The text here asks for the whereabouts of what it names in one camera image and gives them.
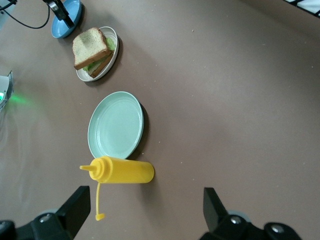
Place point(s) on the beige plate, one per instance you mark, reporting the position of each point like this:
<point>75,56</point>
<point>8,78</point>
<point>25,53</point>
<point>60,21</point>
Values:
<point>112,33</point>

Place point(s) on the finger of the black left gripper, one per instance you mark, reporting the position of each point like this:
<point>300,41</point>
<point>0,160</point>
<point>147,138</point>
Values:
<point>61,12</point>

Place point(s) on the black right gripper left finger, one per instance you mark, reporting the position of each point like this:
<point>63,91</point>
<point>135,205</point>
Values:
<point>72,215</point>

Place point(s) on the dark crust bread slice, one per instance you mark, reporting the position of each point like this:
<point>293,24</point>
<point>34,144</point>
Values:
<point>88,46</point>

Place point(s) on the yellow squeeze bottle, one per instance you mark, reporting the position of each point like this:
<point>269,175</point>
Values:
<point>125,170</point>

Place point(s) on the light crust bread slice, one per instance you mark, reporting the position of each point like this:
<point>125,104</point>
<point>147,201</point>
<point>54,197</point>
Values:
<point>101,66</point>

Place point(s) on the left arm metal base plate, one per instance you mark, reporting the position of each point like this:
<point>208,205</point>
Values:
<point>6,87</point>

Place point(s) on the green lettuce leaf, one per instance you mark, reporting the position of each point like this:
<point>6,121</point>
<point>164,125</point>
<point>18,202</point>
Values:
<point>110,43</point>

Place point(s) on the blue plate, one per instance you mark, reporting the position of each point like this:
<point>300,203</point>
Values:
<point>75,10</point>

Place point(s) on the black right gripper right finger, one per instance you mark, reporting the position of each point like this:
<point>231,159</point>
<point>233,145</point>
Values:
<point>217,217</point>

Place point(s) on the mint green plate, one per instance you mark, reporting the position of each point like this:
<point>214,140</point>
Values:
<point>116,125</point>

